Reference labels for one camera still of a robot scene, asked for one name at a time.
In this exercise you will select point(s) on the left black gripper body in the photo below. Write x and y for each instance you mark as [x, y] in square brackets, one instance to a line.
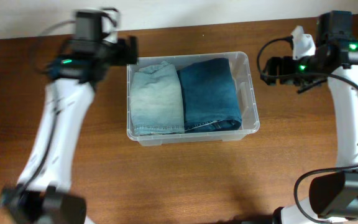
[120, 51]

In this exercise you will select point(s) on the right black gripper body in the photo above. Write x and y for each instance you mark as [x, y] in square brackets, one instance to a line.
[291, 66]

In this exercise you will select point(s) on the light blue jeans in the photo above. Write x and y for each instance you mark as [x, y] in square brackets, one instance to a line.
[156, 103]

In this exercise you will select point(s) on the medium blue jeans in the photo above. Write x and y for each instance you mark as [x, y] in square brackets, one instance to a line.
[209, 97]

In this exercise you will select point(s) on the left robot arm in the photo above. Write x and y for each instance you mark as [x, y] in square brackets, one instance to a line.
[42, 193]

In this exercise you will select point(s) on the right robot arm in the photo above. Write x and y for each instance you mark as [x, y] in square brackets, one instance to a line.
[330, 57]

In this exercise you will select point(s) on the clear plastic storage bin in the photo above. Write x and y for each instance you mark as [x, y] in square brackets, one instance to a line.
[240, 71]

